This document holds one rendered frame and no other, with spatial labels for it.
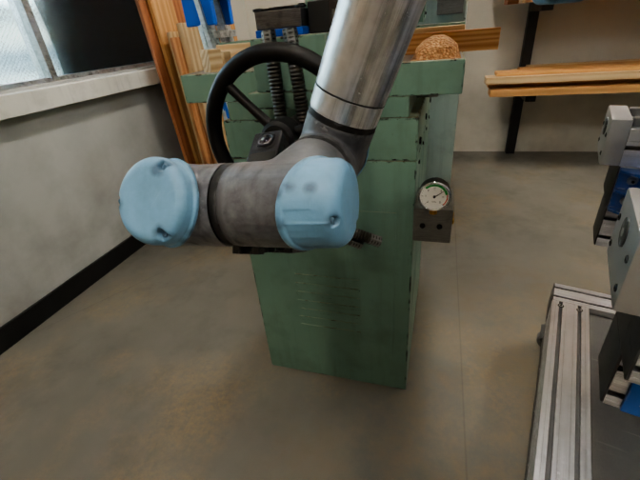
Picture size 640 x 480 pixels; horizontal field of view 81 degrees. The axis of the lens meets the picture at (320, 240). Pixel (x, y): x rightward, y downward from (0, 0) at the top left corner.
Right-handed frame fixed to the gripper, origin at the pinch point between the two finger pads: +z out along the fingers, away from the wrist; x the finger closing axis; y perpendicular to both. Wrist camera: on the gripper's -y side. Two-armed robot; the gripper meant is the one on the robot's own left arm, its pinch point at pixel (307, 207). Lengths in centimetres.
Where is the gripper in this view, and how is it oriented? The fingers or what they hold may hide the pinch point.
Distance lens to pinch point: 63.7
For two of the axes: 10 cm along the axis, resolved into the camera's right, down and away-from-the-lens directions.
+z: 3.4, -0.1, 9.4
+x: 9.4, 0.2, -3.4
